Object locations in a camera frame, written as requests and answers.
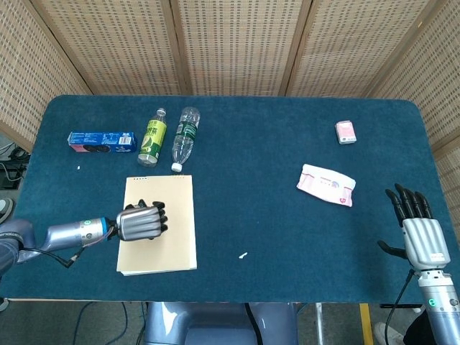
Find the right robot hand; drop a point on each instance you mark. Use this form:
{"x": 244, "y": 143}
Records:
{"x": 424, "y": 240}

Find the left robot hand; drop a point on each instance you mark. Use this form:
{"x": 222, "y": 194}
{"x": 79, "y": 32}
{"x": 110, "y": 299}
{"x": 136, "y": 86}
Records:
{"x": 138, "y": 224}

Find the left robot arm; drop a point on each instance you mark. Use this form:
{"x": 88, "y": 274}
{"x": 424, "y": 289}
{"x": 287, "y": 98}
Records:
{"x": 64, "y": 233}

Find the beige notebook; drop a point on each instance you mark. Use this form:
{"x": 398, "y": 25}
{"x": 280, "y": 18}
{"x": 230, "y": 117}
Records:
{"x": 176, "y": 248}

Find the green tea bottle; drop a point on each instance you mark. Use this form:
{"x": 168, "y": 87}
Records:
{"x": 152, "y": 140}

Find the blue cookie box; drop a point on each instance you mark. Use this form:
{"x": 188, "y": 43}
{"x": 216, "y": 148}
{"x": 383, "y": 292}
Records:
{"x": 102, "y": 142}

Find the clear water bottle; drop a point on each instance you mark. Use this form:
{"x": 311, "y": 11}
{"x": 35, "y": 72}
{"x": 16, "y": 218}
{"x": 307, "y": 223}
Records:
{"x": 185, "y": 138}

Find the white sneaker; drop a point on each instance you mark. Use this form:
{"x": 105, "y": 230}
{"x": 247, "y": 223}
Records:
{"x": 388, "y": 334}

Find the white paper scrap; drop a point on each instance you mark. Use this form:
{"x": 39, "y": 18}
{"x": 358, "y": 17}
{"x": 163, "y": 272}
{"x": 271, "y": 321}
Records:
{"x": 243, "y": 256}

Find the pink wet wipes pack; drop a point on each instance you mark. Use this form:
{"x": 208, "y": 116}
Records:
{"x": 325, "y": 185}

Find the blue-grey robot torso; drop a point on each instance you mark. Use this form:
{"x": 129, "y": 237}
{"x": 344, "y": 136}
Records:
{"x": 215, "y": 323}

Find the blue felt table cloth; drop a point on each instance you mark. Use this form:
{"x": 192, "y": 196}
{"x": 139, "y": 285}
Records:
{"x": 251, "y": 161}

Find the small pink tissue pack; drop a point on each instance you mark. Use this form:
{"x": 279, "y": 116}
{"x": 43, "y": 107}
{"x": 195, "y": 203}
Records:
{"x": 346, "y": 132}

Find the grey sneaker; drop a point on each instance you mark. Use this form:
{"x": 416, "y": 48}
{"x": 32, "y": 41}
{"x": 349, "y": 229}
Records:
{"x": 5, "y": 210}

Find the woven screen panel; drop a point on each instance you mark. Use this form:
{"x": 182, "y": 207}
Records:
{"x": 352, "y": 43}
{"x": 32, "y": 72}
{"x": 237, "y": 43}
{"x": 115, "y": 43}
{"x": 431, "y": 72}

